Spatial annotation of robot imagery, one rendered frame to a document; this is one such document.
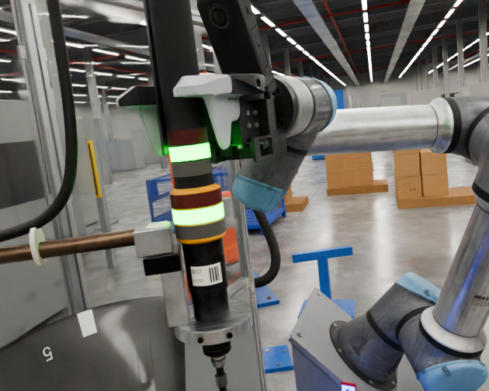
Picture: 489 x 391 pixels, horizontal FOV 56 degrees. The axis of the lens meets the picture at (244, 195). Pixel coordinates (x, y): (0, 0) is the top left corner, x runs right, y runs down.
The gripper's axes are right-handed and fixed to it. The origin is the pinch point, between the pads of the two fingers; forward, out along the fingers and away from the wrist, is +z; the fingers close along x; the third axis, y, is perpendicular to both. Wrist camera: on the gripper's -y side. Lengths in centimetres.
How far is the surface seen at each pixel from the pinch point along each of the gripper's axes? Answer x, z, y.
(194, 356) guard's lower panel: 70, -87, 79
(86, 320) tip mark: 20.0, -5.9, 23.9
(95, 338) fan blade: 18.2, -5.2, 25.6
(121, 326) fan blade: 16.4, -7.7, 25.2
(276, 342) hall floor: 128, -256, 166
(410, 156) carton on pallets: 103, -737, 85
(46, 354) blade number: 21.7, -1.2, 26.0
